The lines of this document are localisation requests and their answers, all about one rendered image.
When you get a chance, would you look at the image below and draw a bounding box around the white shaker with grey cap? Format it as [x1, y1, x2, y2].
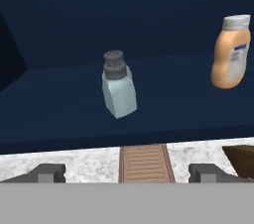
[101, 60, 138, 120]
[103, 50, 125, 65]

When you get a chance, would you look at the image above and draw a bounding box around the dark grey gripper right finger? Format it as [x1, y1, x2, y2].
[189, 163, 254, 183]

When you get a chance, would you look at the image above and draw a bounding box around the ridged wooden board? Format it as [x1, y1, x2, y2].
[118, 144, 177, 183]

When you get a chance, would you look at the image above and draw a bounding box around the orange condiment bottle white cap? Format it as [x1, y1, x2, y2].
[210, 14, 252, 90]

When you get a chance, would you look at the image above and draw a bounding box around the dark blue cabinet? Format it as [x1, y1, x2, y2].
[0, 0, 254, 155]

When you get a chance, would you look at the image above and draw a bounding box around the dark brown wooden box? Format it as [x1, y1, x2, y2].
[221, 145, 254, 179]

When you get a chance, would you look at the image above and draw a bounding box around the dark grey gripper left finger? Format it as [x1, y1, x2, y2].
[0, 164, 66, 183]

